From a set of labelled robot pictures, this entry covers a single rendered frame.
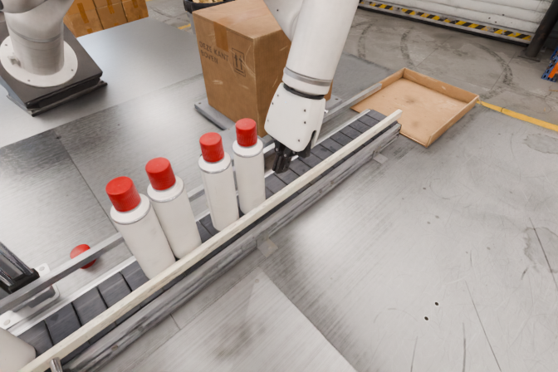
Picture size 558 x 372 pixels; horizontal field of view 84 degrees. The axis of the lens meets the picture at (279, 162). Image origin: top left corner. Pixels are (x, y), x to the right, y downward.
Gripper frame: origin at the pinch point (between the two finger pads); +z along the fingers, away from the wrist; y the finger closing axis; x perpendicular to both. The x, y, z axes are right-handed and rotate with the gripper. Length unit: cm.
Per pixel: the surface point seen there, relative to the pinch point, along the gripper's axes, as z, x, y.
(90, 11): 35, 68, -330
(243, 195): 4.2, -9.9, 1.3
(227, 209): 5.2, -14.1, 2.3
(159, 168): -5.2, -26.3, 0.8
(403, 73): -15, 70, -13
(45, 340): 21.8, -40.6, -0.9
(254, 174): -1.5, -10.2, 2.9
